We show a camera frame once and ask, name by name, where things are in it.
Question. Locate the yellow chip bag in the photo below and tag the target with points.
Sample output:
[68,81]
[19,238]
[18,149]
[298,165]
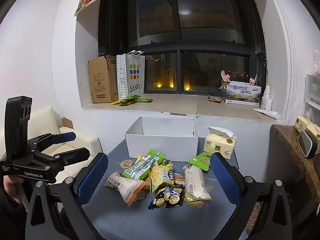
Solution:
[160,177]

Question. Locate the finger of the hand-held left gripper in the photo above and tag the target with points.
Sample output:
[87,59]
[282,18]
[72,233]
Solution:
[75,155]
[63,137]

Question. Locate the wooden side table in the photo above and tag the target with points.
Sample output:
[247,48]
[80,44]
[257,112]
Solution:
[297,150]

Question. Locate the black window frame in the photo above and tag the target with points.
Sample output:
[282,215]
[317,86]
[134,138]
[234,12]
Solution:
[178,42]

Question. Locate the tall white snack bag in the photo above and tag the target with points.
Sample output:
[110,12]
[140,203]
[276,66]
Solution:
[196,182]

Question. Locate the white shopping bag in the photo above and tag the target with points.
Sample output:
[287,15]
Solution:
[131,76]

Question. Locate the orange snack packet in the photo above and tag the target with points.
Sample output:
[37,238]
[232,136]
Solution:
[178,180]

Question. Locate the white paper tube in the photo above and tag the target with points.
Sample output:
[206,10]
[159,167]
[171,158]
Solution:
[266,113]

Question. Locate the person's left forearm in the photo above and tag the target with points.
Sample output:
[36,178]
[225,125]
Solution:
[12,220]

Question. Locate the cardboard scrap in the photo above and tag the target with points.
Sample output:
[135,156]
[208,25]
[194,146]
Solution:
[67,123]

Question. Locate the green striped long snack packet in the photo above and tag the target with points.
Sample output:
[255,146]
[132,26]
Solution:
[140,167]

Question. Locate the clear jelly cup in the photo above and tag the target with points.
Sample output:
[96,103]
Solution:
[126,164]

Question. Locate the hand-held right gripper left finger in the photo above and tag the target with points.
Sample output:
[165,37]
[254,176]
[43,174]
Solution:
[93,174]

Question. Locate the person's left hand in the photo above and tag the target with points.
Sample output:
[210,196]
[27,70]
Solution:
[11,187]

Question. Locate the white cardboard box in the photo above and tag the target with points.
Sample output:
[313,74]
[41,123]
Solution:
[160,145]

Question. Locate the small brown wrapper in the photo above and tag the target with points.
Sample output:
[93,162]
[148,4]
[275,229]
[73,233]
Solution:
[214,99]

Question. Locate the clear grain snack bag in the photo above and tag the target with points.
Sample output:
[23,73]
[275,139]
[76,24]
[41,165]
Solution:
[193,202]

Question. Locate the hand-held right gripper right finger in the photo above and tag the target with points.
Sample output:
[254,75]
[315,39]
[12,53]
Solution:
[224,180]

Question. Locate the flat green snack packet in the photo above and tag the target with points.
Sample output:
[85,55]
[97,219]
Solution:
[200,160]

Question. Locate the dark blue chip bag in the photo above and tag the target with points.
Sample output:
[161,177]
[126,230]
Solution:
[167,197]

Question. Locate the yellow tissue pack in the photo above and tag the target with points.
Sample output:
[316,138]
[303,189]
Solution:
[221,145]

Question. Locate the pink hand fan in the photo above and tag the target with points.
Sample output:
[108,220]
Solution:
[225,77]
[252,80]

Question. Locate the white desk clock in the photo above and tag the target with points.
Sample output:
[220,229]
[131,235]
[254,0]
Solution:
[305,143]

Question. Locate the white plastic bottle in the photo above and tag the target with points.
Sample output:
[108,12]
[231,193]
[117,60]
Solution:
[266,97]

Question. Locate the cream sofa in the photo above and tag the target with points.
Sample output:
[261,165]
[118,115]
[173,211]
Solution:
[37,125]

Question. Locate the clear plastic drawer unit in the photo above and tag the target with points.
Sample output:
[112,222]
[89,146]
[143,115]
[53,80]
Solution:
[312,95]

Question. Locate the printed landscape box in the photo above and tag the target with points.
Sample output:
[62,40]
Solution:
[243,92]

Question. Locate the brown cardboard box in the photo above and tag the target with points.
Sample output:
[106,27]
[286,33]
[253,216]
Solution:
[101,80]

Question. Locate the white orange snack bag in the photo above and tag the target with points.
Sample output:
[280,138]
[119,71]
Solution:
[123,186]

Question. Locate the pile of green sachets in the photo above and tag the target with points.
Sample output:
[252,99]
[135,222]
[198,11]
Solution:
[132,99]

